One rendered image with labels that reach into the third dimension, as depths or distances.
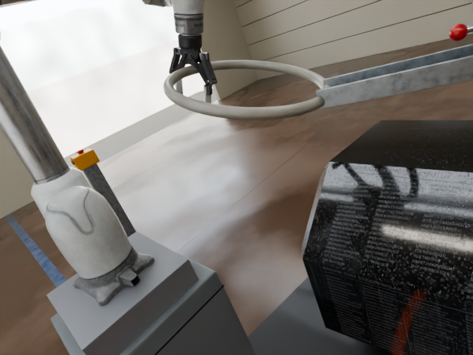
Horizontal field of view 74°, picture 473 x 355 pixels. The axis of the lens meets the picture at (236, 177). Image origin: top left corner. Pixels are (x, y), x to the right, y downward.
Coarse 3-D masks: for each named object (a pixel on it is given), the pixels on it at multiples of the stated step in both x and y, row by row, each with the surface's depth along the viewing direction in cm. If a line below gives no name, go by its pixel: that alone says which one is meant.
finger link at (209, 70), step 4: (204, 56) 98; (208, 56) 100; (204, 60) 99; (208, 60) 100; (204, 64) 99; (208, 64) 100; (204, 68) 100; (208, 68) 100; (212, 68) 101; (208, 72) 100; (212, 72) 101; (208, 76) 100; (212, 76) 101; (208, 80) 101; (212, 80) 101; (216, 80) 102; (212, 84) 101
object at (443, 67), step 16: (464, 48) 74; (400, 64) 80; (416, 64) 79; (432, 64) 69; (448, 64) 67; (464, 64) 66; (336, 80) 88; (352, 80) 87; (368, 80) 75; (384, 80) 74; (400, 80) 72; (416, 80) 71; (432, 80) 70; (448, 80) 69; (464, 80) 68; (336, 96) 80; (352, 96) 78; (368, 96) 77; (384, 96) 75
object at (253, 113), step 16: (224, 64) 110; (240, 64) 111; (256, 64) 111; (272, 64) 110; (176, 80) 95; (320, 80) 94; (176, 96) 80; (320, 96) 81; (208, 112) 75; (224, 112) 74; (240, 112) 73; (256, 112) 73; (272, 112) 74; (288, 112) 75; (304, 112) 77
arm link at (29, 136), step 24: (0, 48) 81; (0, 72) 80; (0, 96) 81; (24, 96) 85; (0, 120) 83; (24, 120) 84; (24, 144) 86; (48, 144) 89; (48, 168) 90; (72, 168) 97; (48, 192) 90
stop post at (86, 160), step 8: (88, 152) 179; (72, 160) 178; (80, 160) 177; (88, 160) 179; (96, 160) 182; (80, 168) 177; (88, 168) 182; (96, 168) 184; (88, 176) 182; (96, 176) 185; (96, 184) 185; (104, 184) 188; (104, 192) 189; (112, 192) 191; (112, 200) 192; (120, 208) 196; (120, 216) 196; (128, 224) 200; (128, 232) 200
